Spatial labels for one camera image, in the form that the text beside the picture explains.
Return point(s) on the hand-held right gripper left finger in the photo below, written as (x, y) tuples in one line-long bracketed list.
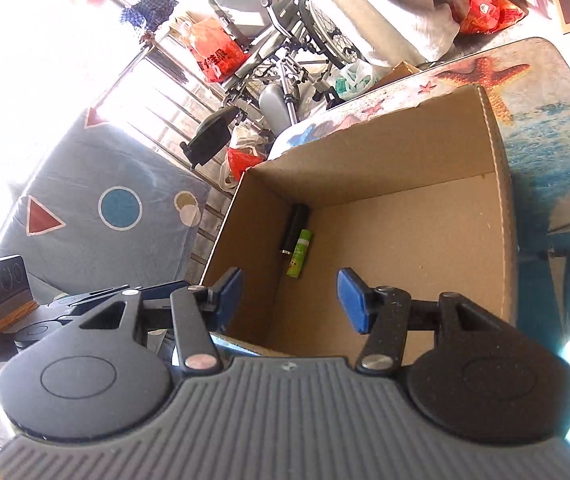
[(231, 294)]

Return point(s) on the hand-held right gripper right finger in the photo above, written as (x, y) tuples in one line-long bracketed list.
[(353, 305)]

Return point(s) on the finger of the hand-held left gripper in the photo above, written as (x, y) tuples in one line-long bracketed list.
[(100, 294)]

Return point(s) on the blue cushion with shapes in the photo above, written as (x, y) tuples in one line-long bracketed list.
[(90, 240)]

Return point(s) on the green cosmetic tube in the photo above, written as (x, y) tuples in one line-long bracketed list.
[(299, 255)]

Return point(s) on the black cosmetic tube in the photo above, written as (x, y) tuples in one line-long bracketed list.
[(293, 225)]

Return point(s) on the small red plastic bag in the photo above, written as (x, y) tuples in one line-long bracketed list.
[(242, 160)]

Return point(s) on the metal window railing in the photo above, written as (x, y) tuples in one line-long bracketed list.
[(175, 105)]

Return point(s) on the white green plastic bag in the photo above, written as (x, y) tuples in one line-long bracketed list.
[(357, 80)]

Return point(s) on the small flat cardboard box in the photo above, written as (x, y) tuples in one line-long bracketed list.
[(397, 72)]

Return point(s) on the red printed plastic bag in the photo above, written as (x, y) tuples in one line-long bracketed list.
[(215, 50)]

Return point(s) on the folded wheelchair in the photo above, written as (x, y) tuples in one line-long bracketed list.
[(270, 25)]

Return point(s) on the blue checked cloth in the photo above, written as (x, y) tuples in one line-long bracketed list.
[(152, 7)]

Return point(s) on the red orange snack bag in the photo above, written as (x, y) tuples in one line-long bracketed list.
[(485, 10)]

